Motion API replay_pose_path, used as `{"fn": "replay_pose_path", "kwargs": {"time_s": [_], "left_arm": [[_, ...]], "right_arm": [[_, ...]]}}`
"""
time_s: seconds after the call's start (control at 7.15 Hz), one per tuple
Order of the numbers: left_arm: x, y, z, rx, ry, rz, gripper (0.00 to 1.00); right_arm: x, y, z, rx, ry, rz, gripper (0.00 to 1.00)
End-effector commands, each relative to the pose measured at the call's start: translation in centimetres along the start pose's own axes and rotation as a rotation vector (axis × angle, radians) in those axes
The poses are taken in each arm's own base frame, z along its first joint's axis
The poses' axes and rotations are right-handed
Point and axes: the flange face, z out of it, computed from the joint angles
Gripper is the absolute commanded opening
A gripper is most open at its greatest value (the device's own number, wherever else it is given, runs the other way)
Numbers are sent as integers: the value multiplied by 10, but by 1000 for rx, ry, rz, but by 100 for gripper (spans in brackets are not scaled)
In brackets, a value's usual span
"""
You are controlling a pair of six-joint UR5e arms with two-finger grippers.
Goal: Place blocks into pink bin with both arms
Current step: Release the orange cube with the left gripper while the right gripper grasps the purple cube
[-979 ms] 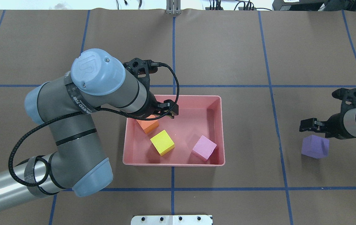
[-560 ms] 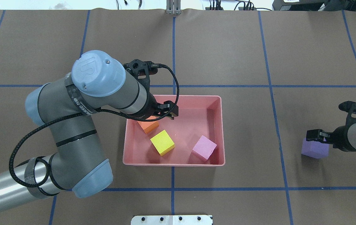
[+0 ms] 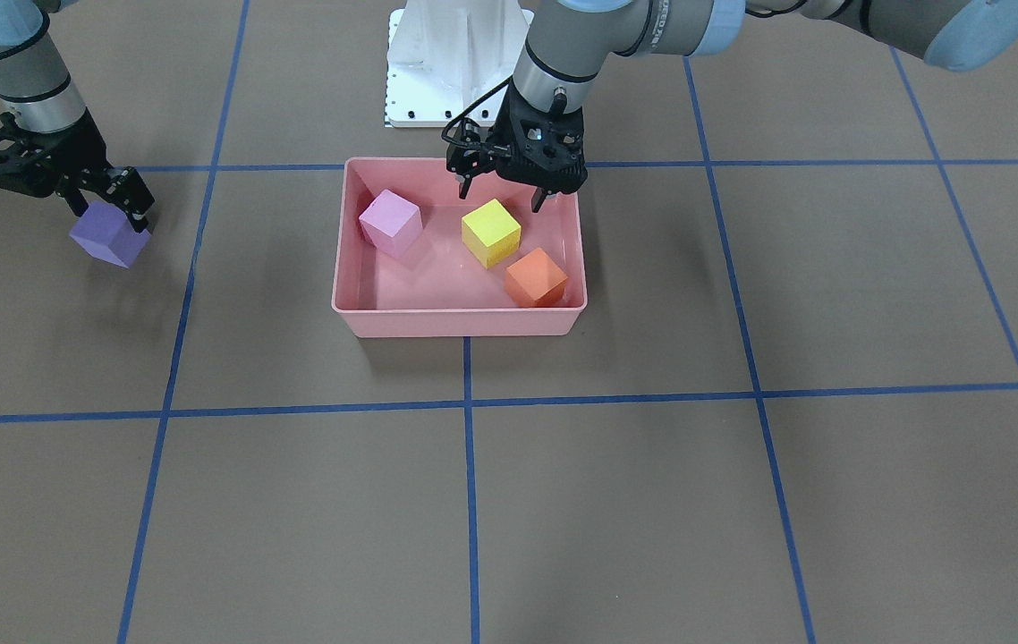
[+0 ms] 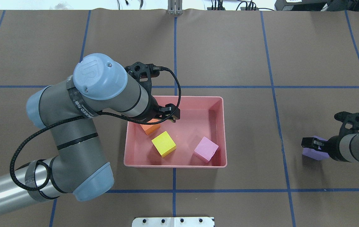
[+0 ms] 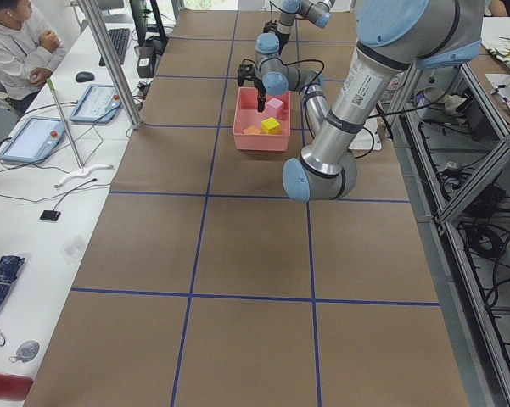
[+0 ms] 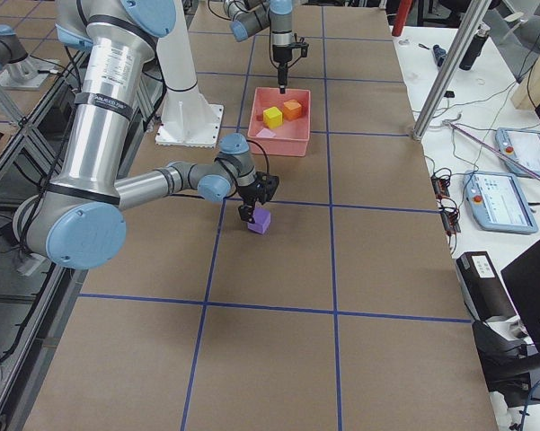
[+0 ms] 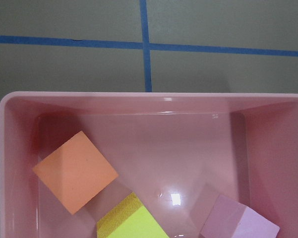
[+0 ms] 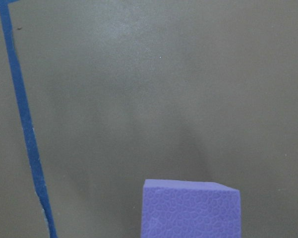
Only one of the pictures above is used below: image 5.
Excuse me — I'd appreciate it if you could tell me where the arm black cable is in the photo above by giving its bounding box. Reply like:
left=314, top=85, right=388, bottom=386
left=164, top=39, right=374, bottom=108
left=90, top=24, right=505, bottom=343
left=279, top=59, right=404, bottom=160

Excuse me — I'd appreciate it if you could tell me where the folded blue umbrella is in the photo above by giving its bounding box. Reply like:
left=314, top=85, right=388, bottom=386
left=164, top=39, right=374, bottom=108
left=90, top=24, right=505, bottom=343
left=0, top=255, right=25, bottom=308

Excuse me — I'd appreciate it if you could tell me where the pink foam block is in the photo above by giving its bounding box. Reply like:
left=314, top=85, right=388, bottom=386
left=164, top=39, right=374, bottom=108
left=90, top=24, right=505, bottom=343
left=265, top=98, right=285, bottom=118

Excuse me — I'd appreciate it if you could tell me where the small black square device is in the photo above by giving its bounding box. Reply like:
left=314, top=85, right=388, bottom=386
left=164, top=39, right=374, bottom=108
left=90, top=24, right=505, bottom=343
left=39, top=209, right=61, bottom=222

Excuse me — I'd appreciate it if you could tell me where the metal rod on stand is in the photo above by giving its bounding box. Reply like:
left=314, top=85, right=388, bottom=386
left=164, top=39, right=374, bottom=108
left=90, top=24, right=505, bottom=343
left=46, top=78, right=114, bottom=189

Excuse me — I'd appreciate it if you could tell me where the near teach pendant tablet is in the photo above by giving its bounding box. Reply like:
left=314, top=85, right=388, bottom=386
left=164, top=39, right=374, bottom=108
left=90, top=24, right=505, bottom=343
left=0, top=116, right=65, bottom=164

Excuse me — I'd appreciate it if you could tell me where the far teach pendant tablet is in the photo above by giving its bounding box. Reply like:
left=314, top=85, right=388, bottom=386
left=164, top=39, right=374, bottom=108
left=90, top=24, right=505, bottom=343
left=70, top=84, right=121, bottom=125

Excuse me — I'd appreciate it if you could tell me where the black computer mouse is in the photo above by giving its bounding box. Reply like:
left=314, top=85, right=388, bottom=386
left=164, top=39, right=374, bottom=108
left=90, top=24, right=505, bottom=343
left=75, top=71, right=95, bottom=83

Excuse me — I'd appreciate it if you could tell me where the orange foam block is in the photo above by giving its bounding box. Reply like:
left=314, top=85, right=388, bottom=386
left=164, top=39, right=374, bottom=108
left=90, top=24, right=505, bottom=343
left=242, top=125, right=261, bottom=135

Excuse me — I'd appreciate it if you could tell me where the pink plastic bin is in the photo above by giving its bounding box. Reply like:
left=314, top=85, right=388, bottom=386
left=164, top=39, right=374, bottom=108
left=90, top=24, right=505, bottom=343
left=233, top=87, right=291, bottom=152

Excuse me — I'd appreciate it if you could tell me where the black keyboard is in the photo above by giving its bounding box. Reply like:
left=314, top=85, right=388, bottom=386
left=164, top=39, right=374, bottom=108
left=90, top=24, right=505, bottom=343
left=108, top=28, right=131, bottom=64

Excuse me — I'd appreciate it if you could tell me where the teach pendant tablet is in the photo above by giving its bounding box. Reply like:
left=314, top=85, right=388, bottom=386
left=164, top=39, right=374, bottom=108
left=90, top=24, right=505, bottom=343
left=0, top=116, right=65, bottom=164
left=70, top=84, right=121, bottom=125

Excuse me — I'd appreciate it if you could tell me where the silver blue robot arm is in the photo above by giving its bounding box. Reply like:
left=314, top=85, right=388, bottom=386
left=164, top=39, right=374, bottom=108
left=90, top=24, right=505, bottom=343
left=238, top=0, right=485, bottom=202
left=263, top=0, right=335, bottom=53

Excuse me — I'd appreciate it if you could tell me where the person in white hoodie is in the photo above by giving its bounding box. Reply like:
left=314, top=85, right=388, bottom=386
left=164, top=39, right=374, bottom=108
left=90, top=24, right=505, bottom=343
left=0, top=1, right=66, bottom=114

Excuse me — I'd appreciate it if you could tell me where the yellow foam block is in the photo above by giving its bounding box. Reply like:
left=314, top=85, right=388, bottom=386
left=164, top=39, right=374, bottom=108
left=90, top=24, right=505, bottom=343
left=261, top=117, right=282, bottom=135

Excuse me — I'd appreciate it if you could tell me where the black box with label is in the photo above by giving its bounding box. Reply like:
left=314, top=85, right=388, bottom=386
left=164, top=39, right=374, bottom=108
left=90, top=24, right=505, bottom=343
left=137, top=40, right=166, bottom=79

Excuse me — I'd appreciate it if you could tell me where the silver aluminium frame post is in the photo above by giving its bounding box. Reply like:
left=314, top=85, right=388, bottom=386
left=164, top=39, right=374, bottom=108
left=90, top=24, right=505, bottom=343
left=78, top=0, right=142, bottom=130

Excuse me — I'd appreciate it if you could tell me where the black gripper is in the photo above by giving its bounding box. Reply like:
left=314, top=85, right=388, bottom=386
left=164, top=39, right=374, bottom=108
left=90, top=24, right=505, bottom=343
left=237, top=59, right=266, bottom=113
left=263, top=20, right=289, bottom=53

